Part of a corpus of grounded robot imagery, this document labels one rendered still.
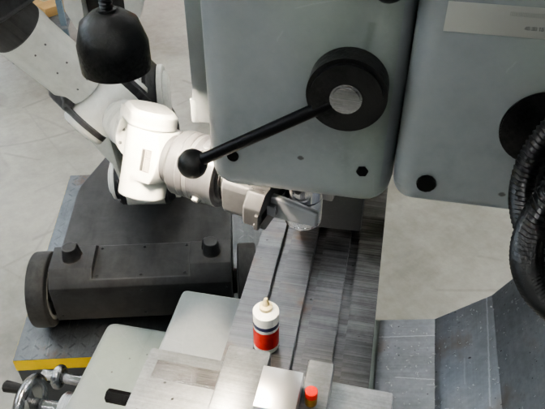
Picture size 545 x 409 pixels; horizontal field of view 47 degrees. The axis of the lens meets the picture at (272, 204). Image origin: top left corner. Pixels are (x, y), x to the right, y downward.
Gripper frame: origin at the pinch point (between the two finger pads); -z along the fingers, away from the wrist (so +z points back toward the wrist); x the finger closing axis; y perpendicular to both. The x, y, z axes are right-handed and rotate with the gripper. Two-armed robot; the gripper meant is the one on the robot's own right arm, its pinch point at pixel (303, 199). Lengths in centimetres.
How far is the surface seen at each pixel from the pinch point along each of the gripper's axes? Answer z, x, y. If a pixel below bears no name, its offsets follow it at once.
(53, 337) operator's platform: 73, 13, 84
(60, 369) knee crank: 57, 0, 72
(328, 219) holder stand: 6.3, 29.5, 29.4
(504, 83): -19.7, -7.3, -24.8
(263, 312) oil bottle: 4.8, -1.4, 22.6
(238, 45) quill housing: 2.8, -10.9, -24.8
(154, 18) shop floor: 220, 272, 126
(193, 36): 11.3, -4.8, -21.2
